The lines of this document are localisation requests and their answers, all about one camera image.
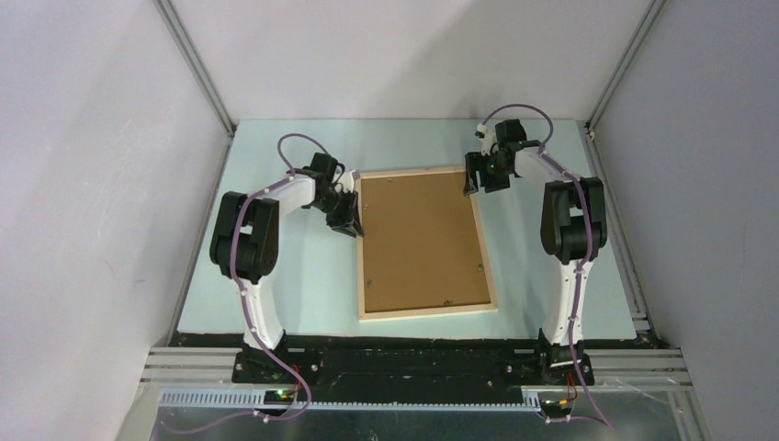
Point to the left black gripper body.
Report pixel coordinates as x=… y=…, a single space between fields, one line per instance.
x=337 y=209

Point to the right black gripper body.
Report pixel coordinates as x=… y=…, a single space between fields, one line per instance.
x=491 y=175

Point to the brown backing board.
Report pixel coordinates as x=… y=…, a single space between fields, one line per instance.
x=420 y=237

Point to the wooden picture frame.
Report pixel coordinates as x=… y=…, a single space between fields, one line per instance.
x=426 y=313

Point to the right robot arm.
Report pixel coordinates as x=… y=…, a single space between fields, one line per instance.
x=573 y=230

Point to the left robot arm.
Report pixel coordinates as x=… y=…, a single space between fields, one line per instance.
x=245 y=247

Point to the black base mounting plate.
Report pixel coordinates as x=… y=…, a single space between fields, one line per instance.
x=383 y=369

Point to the left corner aluminium profile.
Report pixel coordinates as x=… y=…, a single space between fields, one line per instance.
x=195 y=63

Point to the corner aluminium profile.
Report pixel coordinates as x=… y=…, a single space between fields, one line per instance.
x=634 y=45
x=195 y=63

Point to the right corner aluminium profile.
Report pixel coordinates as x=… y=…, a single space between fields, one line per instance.
x=634 y=45

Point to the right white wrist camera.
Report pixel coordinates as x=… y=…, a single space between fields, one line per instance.
x=487 y=138

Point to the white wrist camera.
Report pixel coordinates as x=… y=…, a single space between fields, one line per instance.
x=346 y=182
x=487 y=138

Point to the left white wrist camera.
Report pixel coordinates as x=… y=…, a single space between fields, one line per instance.
x=346 y=182

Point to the grey slotted cable duct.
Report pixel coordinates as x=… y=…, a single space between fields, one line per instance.
x=271 y=399

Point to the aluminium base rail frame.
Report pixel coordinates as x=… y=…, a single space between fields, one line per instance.
x=641 y=391

